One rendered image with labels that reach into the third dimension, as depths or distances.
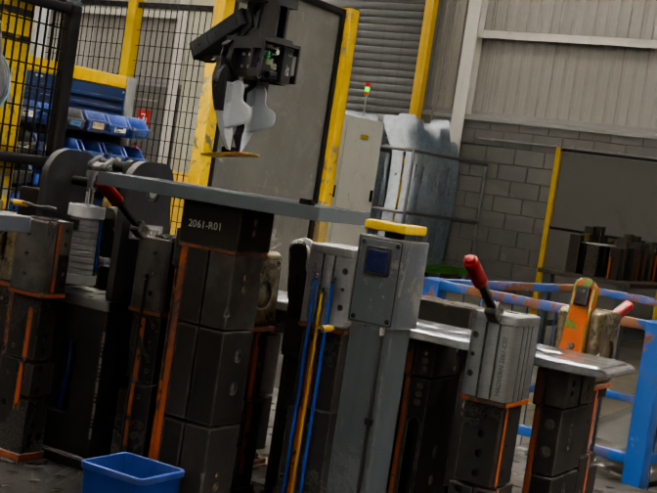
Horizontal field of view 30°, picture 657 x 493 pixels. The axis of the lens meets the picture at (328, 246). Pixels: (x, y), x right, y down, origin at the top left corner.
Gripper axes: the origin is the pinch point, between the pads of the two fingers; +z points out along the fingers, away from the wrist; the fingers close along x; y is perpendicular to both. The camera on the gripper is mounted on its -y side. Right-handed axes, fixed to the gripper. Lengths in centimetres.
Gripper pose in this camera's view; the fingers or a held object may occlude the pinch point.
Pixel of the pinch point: (231, 140)
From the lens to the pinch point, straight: 168.9
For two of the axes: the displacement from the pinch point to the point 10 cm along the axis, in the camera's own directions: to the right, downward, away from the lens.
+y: 7.4, 1.5, -6.6
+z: -1.5, 9.9, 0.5
